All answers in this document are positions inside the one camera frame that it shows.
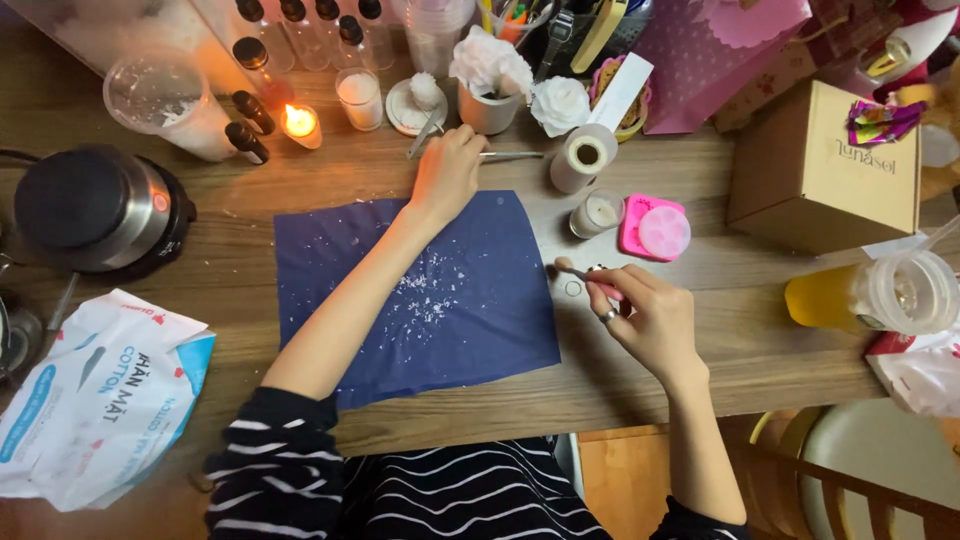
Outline person's right hand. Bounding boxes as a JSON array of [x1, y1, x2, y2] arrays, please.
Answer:
[[553, 256, 711, 385]]

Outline person's left hand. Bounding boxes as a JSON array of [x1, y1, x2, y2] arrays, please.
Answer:
[[407, 123, 490, 226]]

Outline pink handled small tool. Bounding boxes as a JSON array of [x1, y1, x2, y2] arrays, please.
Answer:
[[558, 266, 625, 303]]

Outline metal tweezers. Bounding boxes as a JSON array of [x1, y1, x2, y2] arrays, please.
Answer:
[[405, 108, 445, 161]]

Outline small white round dish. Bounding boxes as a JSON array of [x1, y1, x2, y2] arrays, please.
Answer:
[[384, 78, 450, 138]]

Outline grey round pot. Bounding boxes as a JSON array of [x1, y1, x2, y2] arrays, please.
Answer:
[[456, 81, 523, 137]]

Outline pink silicone mould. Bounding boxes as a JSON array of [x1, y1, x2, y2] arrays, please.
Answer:
[[618, 192, 693, 264]]

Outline small white wax ball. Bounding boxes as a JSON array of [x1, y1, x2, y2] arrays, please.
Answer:
[[409, 71, 444, 113]]

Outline white candle in tall glass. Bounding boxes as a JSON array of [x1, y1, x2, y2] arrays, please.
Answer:
[[334, 66, 384, 133]]

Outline small glass jar candle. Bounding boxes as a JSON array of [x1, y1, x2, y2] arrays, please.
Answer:
[[567, 188, 627, 240]]

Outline white wax flower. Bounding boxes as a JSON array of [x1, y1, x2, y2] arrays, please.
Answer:
[[447, 24, 536, 101]]

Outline white paper roll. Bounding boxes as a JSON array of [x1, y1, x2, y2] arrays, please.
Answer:
[[549, 123, 621, 197]]

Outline white wax rose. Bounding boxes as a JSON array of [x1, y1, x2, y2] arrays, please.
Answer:
[[529, 75, 593, 139]]

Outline dark blue paper sheet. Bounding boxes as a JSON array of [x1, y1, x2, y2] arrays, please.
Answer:
[[273, 189, 562, 411]]

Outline stack of clear plastic cups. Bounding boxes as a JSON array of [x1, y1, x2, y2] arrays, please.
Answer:
[[404, 0, 478, 81]]

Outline lit tealight candle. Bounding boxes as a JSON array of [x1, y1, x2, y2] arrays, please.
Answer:
[[279, 102, 324, 150]]

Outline clear bottle with black cap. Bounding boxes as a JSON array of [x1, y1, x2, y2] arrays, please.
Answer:
[[338, 14, 377, 73], [278, 0, 332, 73], [314, 0, 354, 66], [357, 0, 396, 72], [234, 0, 297, 73]]

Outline clear cup with pens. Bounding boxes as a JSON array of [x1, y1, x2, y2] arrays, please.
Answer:
[[475, 0, 558, 48]]

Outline grey digital wristwatch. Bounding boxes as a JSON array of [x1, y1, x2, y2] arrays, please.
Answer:
[[533, 8, 576, 83]]

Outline pink scalloped bowl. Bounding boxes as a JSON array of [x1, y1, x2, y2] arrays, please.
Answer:
[[586, 54, 654, 144]]

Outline white paper strip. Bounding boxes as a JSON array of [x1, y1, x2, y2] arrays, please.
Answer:
[[584, 51, 656, 133]]

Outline small dark dropper bottle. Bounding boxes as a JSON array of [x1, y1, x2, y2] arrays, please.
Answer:
[[231, 90, 277, 137], [224, 120, 270, 167]]

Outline brown cardboard box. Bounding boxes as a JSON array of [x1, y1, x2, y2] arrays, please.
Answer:
[[725, 78, 923, 257]]

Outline bottle with orange liquid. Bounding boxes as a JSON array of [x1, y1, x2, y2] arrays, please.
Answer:
[[231, 36, 296, 108]]

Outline plastic bottle with yellow liquid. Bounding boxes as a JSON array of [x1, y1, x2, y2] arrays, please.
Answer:
[[783, 249, 960, 337]]

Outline black mesh desk organiser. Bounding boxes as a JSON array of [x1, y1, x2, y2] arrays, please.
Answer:
[[523, 0, 655, 79]]

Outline pink dotted gift bag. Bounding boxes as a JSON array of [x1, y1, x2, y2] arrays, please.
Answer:
[[632, 0, 813, 137]]

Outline wooden chair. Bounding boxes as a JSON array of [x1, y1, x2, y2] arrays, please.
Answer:
[[748, 396, 960, 540]]

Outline black striped shirt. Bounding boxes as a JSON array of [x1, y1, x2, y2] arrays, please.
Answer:
[[203, 385, 753, 540]]

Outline floral paper box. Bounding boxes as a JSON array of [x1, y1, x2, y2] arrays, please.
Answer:
[[711, 0, 905, 135]]

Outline white plastic bag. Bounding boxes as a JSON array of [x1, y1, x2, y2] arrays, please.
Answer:
[[864, 328, 960, 420]]

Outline clear plastic measuring cup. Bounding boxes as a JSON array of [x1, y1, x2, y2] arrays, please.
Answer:
[[102, 51, 240, 163]]

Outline purple candy wrapper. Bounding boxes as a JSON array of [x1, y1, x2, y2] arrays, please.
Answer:
[[846, 98, 928, 147]]

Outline clear bag of white wax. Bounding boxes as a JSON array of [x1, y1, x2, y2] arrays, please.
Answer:
[[3, 0, 258, 97]]

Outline black electric melting pot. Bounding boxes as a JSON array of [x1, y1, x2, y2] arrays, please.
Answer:
[[12, 143, 198, 283]]

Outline white cotton pads packet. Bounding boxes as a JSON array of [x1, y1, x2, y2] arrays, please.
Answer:
[[0, 288, 218, 513]]

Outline metal pitcher with handle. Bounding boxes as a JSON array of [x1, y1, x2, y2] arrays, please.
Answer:
[[0, 255, 81, 385]]

